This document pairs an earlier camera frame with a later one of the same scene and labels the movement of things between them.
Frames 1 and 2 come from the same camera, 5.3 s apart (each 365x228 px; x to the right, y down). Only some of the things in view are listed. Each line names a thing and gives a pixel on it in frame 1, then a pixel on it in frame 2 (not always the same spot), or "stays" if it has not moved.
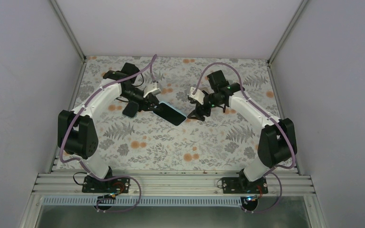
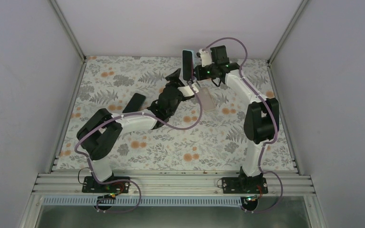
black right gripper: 200,116 -> 199,75
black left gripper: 150,100 -> 173,77
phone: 172,115 -> 187,65
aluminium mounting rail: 173,184 stays
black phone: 131,109 stays
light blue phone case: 170,114 -> 187,64
